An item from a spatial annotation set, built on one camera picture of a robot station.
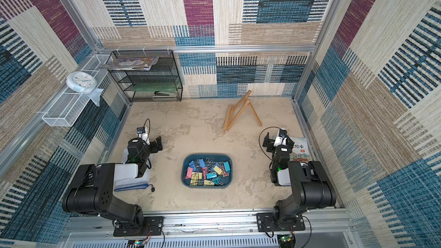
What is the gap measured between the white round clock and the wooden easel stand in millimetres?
676

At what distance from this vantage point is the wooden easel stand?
924 mm

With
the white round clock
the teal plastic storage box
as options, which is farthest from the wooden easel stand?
the white round clock

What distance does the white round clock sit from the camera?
0.74m

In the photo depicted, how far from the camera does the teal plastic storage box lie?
0.85 meters
